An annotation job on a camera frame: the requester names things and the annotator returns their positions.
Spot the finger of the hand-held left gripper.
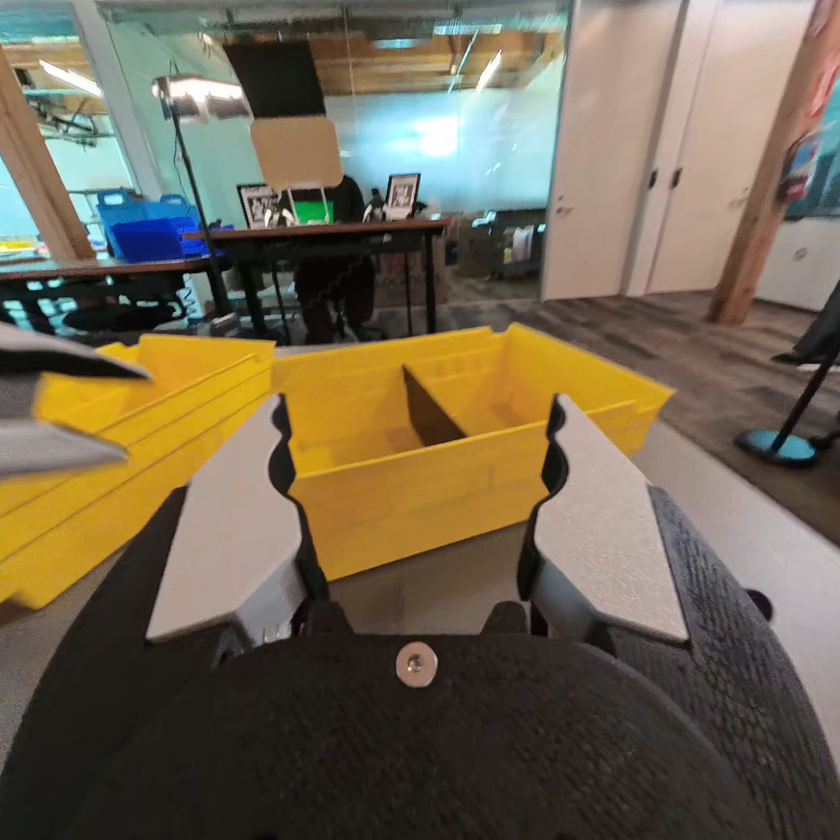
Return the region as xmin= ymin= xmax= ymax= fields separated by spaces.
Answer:
xmin=0 ymin=419 xmax=130 ymax=482
xmin=0 ymin=320 xmax=154 ymax=383

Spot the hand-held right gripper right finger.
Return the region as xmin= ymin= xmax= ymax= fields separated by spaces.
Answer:
xmin=517 ymin=394 xmax=690 ymax=644

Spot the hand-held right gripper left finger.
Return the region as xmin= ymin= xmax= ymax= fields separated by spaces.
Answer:
xmin=146 ymin=392 xmax=329 ymax=647

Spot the yellow divided plastic bin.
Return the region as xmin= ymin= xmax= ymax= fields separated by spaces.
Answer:
xmin=271 ymin=322 xmax=676 ymax=581

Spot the dark wooden desk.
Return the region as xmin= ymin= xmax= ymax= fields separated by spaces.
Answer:
xmin=0 ymin=259 xmax=217 ymax=329

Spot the dark blue plastic bin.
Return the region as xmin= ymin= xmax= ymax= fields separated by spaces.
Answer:
xmin=112 ymin=220 xmax=206 ymax=263

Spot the slanted wooden beam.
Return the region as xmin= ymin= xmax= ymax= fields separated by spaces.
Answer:
xmin=0 ymin=46 xmax=96 ymax=263

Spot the light blue plastic basket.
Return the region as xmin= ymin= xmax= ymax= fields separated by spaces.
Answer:
xmin=97 ymin=189 xmax=198 ymax=227

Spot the black round floor lamp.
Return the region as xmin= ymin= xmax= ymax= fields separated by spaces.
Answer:
xmin=735 ymin=351 xmax=840 ymax=468

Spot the black bin divider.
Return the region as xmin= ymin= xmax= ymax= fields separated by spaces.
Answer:
xmin=402 ymin=364 xmax=468 ymax=448

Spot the large framed picture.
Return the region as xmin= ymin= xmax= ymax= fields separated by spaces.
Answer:
xmin=238 ymin=184 xmax=296 ymax=229

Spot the studio light on stand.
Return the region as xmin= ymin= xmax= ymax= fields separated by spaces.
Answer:
xmin=152 ymin=75 xmax=253 ymax=316

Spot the green screen monitor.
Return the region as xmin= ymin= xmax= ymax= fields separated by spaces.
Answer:
xmin=292 ymin=190 xmax=334 ymax=224

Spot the long wooden desk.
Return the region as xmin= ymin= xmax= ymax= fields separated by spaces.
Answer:
xmin=184 ymin=220 xmax=454 ymax=342

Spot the black utility cart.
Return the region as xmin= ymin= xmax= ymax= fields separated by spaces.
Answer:
xmin=489 ymin=210 xmax=547 ymax=277

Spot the cardboard box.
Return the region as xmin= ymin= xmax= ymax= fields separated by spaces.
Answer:
xmin=377 ymin=252 xmax=454 ymax=306

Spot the white cabinet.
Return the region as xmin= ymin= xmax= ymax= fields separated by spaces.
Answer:
xmin=755 ymin=220 xmax=840 ymax=312

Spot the white door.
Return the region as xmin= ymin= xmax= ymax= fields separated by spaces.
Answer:
xmin=541 ymin=0 xmax=686 ymax=301
xmin=646 ymin=0 xmax=815 ymax=296

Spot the small framed picture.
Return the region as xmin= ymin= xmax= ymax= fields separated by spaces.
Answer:
xmin=386 ymin=173 xmax=421 ymax=221

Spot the wooden post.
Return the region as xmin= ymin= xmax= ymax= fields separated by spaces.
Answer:
xmin=709 ymin=0 xmax=840 ymax=326

